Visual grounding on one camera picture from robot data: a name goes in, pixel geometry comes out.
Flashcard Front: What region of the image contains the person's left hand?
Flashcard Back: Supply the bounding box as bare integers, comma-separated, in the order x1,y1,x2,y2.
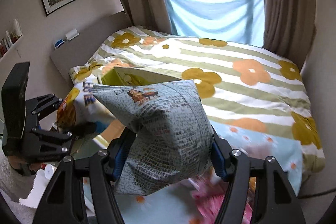
7,156,42,176

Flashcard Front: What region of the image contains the blue box on headboard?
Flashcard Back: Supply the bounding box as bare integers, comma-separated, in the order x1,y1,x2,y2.
54,39,66,50

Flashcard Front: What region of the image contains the cheese stick snack bag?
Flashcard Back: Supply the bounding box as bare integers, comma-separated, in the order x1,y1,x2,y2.
56,81,116,133

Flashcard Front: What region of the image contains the white box on headboard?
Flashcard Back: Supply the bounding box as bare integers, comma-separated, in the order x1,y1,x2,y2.
65,28,80,41

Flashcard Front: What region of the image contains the floral striped duvet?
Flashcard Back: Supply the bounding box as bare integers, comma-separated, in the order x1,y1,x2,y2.
69,26,326,175

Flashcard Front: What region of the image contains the light blue daisy tablecloth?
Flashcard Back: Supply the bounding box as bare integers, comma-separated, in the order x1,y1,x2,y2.
81,118,305,224

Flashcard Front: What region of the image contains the yellow-green cardboard box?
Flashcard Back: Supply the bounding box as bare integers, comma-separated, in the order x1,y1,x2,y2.
92,67,179,132

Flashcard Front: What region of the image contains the grey bed headboard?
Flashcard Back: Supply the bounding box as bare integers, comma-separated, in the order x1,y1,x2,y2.
50,11,131,87

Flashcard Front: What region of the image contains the light blue window cloth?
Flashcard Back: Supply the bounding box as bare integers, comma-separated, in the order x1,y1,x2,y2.
166,0,265,47

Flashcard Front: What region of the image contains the right brown curtain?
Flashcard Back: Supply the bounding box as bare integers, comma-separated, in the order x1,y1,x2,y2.
263,0,316,68

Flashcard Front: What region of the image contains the grey newspaper-print snack bag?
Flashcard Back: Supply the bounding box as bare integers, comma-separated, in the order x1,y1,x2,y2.
92,80,214,196

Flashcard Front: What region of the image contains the pink striped snack bag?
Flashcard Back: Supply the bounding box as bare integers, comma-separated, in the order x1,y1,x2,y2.
189,176,228,223

